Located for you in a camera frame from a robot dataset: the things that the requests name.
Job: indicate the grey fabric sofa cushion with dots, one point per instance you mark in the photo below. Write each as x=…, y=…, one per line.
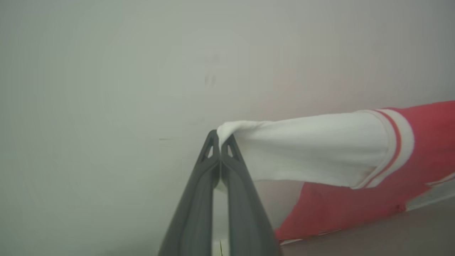
x=391, y=234

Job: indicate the red and white jersey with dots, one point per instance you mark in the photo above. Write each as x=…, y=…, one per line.
x=320, y=149

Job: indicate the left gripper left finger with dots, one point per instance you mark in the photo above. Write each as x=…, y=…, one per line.
x=193, y=213

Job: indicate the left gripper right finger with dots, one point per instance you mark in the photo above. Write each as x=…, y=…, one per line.
x=245, y=206

